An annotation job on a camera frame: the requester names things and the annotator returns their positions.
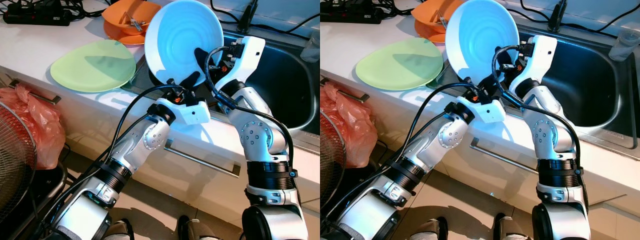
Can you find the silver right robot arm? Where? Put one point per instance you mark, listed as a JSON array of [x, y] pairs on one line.
[[255, 132], [547, 132]]

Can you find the metal fork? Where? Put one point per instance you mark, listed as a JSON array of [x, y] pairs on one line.
[[135, 21], [442, 21]]

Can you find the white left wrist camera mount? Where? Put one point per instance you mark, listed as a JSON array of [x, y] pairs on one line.
[[192, 112], [492, 111]]

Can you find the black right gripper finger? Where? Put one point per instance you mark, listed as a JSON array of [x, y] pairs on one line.
[[507, 67], [206, 67]]

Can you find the white ceramic bowl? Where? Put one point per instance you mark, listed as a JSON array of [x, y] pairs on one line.
[[475, 35], [180, 40]]

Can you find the orange plate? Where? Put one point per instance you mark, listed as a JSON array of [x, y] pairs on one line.
[[120, 37], [427, 35]]

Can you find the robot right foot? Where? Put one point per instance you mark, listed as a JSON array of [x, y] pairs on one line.
[[512, 229], [200, 230]]

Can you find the clear drinking glass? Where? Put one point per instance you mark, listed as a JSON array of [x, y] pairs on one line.
[[310, 50], [622, 47]]

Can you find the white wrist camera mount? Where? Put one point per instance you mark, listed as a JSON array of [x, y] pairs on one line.
[[247, 55], [492, 111], [542, 52], [192, 112]]

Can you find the white kitchen cabinet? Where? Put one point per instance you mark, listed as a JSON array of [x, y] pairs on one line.
[[505, 142], [215, 145]]

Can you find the black power strip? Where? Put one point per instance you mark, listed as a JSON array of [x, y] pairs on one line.
[[35, 17], [350, 15]]

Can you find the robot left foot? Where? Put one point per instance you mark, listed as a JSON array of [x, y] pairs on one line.
[[434, 230], [121, 231]]

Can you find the light green plate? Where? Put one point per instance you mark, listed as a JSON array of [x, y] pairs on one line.
[[90, 67], [395, 65]]

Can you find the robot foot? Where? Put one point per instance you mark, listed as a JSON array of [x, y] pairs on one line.
[[200, 230], [434, 230], [512, 229], [121, 231]]

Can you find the orange bowl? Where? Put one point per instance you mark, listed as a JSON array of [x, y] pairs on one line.
[[117, 17], [425, 15]]

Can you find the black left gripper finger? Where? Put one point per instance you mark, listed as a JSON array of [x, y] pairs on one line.
[[473, 83], [190, 84]]

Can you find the stainless steel sink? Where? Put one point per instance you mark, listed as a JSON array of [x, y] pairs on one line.
[[590, 85], [280, 80]]

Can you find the black faucet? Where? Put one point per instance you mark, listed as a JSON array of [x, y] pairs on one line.
[[247, 20], [556, 20]]

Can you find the red plastic bag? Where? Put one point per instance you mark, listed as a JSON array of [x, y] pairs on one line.
[[350, 125], [40, 125]]

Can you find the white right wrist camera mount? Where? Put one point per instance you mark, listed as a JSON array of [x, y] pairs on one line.
[[247, 55], [542, 52]]

